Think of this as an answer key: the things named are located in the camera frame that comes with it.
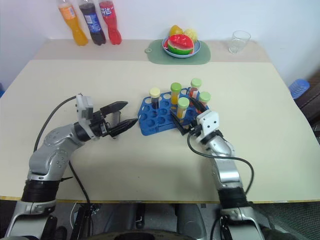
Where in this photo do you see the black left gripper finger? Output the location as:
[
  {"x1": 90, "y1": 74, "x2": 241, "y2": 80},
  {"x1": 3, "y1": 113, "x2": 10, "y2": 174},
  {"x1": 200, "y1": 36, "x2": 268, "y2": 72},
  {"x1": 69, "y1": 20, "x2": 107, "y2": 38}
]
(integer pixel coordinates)
[
  {"x1": 99, "y1": 100, "x2": 129, "y2": 118},
  {"x1": 108, "y1": 118, "x2": 139, "y2": 138}
]

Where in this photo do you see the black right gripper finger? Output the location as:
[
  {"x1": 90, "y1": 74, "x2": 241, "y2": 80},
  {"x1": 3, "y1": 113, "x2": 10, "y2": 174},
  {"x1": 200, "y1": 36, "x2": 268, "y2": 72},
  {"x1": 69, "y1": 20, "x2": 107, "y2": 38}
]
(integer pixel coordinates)
[
  {"x1": 188, "y1": 96, "x2": 210, "y2": 115},
  {"x1": 170, "y1": 111, "x2": 192, "y2": 138}
]

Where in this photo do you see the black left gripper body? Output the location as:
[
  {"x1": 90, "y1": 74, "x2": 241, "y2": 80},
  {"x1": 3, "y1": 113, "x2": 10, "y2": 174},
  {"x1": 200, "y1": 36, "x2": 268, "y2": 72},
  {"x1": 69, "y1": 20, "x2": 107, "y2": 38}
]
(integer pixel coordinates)
[{"x1": 88, "y1": 106, "x2": 119, "y2": 139}]

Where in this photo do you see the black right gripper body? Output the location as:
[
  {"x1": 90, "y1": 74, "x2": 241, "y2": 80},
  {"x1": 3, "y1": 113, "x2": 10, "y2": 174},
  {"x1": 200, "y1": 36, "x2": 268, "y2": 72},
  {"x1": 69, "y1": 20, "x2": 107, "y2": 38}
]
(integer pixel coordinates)
[{"x1": 185, "y1": 116, "x2": 202, "y2": 138}]

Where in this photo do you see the orange liquid tube green cap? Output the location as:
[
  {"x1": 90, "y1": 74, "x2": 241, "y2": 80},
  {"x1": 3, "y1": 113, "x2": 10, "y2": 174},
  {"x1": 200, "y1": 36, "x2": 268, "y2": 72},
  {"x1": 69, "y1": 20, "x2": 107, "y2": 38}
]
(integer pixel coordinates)
[{"x1": 176, "y1": 96, "x2": 190, "y2": 120}]

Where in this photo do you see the blue test tube rack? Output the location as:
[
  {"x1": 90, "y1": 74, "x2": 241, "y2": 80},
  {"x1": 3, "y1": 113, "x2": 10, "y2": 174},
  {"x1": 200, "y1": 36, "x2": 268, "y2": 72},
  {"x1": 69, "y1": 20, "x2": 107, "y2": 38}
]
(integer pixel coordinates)
[{"x1": 136, "y1": 87, "x2": 212, "y2": 137}]

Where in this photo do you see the red liquid tube green cap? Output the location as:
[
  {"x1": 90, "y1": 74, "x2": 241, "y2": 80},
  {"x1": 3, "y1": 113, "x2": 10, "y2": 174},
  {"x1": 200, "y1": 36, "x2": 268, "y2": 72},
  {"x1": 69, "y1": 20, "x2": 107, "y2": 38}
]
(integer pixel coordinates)
[
  {"x1": 198, "y1": 91, "x2": 212, "y2": 108},
  {"x1": 188, "y1": 77, "x2": 203, "y2": 100}
]

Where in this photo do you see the orange liquid tube olive cap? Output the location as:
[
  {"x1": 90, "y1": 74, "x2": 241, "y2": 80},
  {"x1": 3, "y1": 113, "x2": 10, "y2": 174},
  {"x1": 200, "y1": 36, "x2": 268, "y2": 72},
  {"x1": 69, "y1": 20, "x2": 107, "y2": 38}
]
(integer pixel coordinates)
[{"x1": 170, "y1": 81, "x2": 183, "y2": 105}]

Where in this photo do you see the dark liquid tube yellow cap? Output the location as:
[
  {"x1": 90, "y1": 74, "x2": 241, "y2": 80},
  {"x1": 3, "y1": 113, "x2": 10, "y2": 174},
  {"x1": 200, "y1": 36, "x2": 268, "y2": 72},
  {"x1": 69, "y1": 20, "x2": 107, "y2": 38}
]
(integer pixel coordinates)
[{"x1": 149, "y1": 86, "x2": 161, "y2": 110}]

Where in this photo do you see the green silicone mat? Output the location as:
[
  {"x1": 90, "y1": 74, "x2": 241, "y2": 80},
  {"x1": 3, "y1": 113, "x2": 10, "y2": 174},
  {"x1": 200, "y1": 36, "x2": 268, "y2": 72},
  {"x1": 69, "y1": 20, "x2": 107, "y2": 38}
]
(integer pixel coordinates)
[{"x1": 144, "y1": 38, "x2": 212, "y2": 66}]

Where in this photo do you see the blue bowl of fruit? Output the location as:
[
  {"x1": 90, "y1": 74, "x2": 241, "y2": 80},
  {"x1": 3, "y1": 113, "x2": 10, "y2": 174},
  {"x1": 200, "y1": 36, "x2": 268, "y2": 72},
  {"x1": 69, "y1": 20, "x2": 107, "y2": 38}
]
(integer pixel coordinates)
[{"x1": 161, "y1": 37, "x2": 201, "y2": 59}]

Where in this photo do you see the toy watermelon slice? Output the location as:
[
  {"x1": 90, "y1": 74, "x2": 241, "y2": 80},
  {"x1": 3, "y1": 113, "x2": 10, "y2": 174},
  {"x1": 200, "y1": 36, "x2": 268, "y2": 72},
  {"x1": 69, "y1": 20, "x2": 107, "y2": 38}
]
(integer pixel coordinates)
[{"x1": 166, "y1": 34, "x2": 195, "y2": 55}]

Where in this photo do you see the yellow bumpy toy fruit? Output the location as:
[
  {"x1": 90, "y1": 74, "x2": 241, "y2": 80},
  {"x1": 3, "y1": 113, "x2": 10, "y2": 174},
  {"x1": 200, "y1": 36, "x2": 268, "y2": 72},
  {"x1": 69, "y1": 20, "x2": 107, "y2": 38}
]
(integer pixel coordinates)
[{"x1": 183, "y1": 28, "x2": 200, "y2": 42}]

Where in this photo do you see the clear drinking glass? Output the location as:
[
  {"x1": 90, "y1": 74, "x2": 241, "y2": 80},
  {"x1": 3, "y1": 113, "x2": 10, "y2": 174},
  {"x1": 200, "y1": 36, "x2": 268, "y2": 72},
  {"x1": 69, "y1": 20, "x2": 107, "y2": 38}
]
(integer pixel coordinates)
[{"x1": 228, "y1": 30, "x2": 252, "y2": 55}]

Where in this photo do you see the yellow orange toy pepper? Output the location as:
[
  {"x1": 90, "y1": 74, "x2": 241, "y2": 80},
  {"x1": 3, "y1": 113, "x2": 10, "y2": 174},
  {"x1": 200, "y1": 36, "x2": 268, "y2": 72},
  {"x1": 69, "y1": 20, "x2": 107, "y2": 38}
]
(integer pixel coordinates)
[{"x1": 169, "y1": 24, "x2": 185, "y2": 38}]

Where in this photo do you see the red soda bottle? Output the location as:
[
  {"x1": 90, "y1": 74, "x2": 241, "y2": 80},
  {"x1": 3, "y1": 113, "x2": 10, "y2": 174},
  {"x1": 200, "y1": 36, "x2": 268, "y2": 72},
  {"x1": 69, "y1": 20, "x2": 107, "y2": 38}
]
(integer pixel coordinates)
[{"x1": 98, "y1": 0, "x2": 123, "y2": 46}]

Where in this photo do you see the dark cola bottle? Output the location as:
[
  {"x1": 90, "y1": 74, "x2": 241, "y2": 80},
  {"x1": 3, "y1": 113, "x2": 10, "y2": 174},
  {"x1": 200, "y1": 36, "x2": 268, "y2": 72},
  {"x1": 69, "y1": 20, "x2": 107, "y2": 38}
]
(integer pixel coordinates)
[{"x1": 78, "y1": 0, "x2": 107, "y2": 46}]

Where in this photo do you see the orange soda bottle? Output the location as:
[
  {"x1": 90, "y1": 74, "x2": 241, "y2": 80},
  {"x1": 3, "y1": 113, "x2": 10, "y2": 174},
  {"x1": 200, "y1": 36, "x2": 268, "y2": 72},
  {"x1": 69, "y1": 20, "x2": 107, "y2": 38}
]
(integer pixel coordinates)
[{"x1": 57, "y1": 0, "x2": 89, "y2": 47}]

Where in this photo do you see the grey rounded shape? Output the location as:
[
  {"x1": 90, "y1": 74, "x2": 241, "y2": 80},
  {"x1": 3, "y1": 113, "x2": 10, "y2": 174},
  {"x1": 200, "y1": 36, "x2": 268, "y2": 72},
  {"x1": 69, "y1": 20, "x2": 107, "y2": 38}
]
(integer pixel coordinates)
[{"x1": 174, "y1": 203, "x2": 209, "y2": 240}]

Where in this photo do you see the dark brown chair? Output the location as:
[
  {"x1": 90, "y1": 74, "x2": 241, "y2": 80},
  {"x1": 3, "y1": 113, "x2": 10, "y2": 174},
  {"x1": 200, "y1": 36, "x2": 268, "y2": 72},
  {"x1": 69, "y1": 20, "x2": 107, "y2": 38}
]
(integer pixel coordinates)
[{"x1": 294, "y1": 72, "x2": 320, "y2": 144}]

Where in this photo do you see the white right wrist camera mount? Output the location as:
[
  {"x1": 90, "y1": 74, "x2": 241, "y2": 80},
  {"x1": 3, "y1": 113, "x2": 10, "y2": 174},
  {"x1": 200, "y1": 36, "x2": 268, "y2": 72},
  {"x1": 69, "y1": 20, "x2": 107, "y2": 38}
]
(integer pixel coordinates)
[{"x1": 191, "y1": 109, "x2": 221, "y2": 145}]

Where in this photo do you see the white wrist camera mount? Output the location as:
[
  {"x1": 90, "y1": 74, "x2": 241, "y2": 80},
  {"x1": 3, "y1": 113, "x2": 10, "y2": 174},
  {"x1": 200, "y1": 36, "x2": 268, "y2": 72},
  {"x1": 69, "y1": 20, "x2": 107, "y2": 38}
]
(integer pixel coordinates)
[
  {"x1": 191, "y1": 109, "x2": 221, "y2": 145},
  {"x1": 74, "y1": 93, "x2": 95, "y2": 127}
]

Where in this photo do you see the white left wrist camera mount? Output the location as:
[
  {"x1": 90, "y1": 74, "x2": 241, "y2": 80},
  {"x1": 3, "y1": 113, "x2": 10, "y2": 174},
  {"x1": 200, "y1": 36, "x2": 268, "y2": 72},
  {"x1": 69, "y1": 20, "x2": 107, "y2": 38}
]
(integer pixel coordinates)
[{"x1": 74, "y1": 93, "x2": 95, "y2": 127}]

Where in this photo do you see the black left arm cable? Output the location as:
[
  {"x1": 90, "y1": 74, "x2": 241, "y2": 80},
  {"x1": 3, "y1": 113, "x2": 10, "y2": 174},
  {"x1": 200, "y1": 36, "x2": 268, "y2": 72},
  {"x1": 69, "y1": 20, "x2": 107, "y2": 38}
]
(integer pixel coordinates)
[{"x1": 33, "y1": 94, "x2": 92, "y2": 205}]

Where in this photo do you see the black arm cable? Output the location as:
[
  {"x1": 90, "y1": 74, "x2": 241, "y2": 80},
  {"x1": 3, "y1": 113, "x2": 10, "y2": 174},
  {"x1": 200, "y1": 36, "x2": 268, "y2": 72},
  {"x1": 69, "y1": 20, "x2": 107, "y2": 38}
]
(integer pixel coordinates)
[
  {"x1": 186, "y1": 133, "x2": 255, "y2": 198},
  {"x1": 33, "y1": 94, "x2": 92, "y2": 205}
]

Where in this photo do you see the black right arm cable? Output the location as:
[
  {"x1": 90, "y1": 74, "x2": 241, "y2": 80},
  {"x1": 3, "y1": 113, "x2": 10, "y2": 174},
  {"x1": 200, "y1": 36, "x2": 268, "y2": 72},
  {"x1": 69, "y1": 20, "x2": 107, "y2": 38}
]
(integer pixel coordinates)
[{"x1": 186, "y1": 133, "x2": 255, "y2": 198}]

